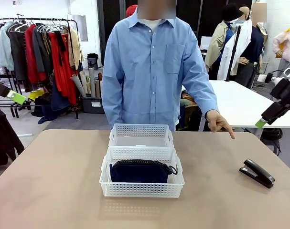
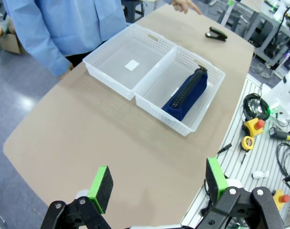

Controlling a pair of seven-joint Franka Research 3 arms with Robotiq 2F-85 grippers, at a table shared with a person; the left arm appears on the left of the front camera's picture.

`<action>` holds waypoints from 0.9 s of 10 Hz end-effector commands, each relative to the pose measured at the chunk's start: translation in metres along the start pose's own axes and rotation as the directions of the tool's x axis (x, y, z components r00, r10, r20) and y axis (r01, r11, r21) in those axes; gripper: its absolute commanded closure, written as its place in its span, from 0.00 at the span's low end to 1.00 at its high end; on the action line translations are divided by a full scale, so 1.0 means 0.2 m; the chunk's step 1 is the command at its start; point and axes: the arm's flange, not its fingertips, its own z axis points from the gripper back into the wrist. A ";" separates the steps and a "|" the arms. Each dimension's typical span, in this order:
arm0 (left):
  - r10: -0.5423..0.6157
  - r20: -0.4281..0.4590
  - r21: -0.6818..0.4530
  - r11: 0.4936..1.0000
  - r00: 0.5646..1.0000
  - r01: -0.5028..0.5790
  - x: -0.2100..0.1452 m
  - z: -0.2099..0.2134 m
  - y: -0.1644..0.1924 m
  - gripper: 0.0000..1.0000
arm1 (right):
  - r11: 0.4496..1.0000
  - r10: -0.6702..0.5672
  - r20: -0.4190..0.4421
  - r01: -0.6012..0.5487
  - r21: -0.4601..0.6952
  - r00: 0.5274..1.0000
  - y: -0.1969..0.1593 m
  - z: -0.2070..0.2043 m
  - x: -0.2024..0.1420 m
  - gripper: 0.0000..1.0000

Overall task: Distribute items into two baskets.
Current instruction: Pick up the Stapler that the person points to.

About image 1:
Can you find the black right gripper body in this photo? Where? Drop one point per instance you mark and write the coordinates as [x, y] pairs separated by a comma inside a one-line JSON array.
[[286, 93]]

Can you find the navy zip pouch white print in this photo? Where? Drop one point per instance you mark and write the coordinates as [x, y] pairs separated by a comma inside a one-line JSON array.
[[140, 171]]

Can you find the person's right forearm blue sleeve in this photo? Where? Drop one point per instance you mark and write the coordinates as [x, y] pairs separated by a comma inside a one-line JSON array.
[[111, 105]]

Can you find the person's left forearm blue sleeve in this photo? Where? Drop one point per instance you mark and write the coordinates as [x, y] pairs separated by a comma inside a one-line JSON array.
[[204, 97]]

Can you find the person's left hand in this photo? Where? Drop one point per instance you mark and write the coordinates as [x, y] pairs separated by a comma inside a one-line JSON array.
[[217, 121]]

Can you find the black item under white table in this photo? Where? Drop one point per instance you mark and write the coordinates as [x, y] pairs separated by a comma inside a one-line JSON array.
[[271, 140]]

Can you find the white table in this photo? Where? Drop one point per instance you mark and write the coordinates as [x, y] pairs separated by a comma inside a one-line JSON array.
[[240, 107]]

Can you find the black jacket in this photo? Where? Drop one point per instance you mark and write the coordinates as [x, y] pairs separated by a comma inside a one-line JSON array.
[[3, 133]]

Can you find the dark grey coat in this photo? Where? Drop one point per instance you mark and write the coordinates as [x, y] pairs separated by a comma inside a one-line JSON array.
[[17, 52]]

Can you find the blue denim garment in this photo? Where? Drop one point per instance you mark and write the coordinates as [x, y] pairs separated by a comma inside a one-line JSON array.
[[60, 102]]

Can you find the red jacket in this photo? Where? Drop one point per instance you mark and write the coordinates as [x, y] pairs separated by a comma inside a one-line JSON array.
[[30, 52]]

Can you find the person in pink sweater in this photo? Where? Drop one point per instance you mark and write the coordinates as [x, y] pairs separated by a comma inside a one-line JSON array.
[[286, 45]]

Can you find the pale blue-grey jacket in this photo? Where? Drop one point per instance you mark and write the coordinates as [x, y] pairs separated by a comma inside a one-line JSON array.
[[5, 47]]

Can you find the red dress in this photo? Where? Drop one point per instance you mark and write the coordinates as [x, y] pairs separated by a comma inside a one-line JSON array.
[[61, 78]]

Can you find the grey blazer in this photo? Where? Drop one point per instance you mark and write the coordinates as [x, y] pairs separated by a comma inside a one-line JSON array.
[[40, 47]]

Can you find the mannequin in navy top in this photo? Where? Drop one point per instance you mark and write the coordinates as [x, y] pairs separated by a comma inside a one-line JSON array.
[[255, 45]]

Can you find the black stapler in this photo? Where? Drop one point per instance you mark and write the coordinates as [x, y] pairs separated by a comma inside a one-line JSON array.
[[259, 173]]

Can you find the rolled grey paper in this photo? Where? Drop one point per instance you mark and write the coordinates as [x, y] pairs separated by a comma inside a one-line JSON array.
[[78, 86]]

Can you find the black tripod pole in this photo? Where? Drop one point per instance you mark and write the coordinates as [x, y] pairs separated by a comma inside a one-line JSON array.
[[233, 52]]

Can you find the white shirt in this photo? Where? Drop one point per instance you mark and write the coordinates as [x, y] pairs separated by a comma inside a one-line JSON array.
[[240, 43]]

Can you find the beige cardboard tube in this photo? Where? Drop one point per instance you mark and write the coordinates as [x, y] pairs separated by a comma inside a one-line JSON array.
[[83, 78]]

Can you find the black scarf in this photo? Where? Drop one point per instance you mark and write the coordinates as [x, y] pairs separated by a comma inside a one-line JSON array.
[[62, 43]]

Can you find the beige cardigan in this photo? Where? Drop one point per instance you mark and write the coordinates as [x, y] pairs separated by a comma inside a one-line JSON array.
[[75, 47]]

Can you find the grey cardboard tube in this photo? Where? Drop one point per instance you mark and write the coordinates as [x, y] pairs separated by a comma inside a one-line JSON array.
[[92, 81]]

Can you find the dark cardboard tube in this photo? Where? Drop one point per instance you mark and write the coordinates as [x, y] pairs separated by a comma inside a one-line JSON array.
[[98, 88]]

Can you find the mannequin in beige trench coat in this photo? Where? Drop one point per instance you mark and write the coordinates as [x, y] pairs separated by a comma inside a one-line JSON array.
[[215, 47]]

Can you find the black metal clothes rack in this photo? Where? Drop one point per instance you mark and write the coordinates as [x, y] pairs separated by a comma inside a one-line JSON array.
[[51, 20]]

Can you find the black bag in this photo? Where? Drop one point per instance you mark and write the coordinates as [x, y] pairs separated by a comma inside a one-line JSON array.
[[92, 60]]

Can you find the black bucket hat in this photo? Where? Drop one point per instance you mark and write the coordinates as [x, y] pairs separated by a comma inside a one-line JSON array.
[[230, 12]]

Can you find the person in blue shirt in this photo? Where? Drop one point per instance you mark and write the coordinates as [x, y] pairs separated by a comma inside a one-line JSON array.
[[149, 71]]

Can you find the white perforated plastic basket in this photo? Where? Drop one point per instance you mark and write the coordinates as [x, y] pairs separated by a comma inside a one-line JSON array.
[[140, 189], [140, 130]]

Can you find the red cap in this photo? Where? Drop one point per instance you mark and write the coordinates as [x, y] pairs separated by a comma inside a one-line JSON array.
[[131, 10]]

